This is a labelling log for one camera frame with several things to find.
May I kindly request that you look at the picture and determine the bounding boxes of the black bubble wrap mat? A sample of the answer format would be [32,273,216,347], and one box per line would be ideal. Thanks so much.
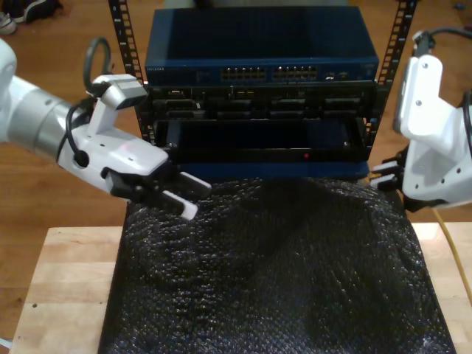
[98,176,457,354]

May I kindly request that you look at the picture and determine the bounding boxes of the blue base board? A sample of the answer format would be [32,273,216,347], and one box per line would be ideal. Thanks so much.
[173,161,371,182]

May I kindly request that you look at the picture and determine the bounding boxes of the blue network switch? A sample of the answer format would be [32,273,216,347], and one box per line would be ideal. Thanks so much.
[144,7,381,88]

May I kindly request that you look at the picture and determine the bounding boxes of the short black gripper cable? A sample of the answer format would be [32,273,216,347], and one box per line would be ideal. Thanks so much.
[57,101,91,167]
[460,91,472,150]

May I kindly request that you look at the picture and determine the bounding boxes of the white sneaker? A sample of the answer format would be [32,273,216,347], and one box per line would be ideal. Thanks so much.
[0,10,18,36]

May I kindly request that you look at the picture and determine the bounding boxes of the yellow network cable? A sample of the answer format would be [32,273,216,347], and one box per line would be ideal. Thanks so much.
[431,208,472,302]

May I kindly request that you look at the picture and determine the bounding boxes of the black rack server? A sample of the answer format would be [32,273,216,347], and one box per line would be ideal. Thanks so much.
[147,85,377,121]

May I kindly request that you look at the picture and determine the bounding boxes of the black rack frame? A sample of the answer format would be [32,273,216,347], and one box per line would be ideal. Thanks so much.
[108,0,420,164]

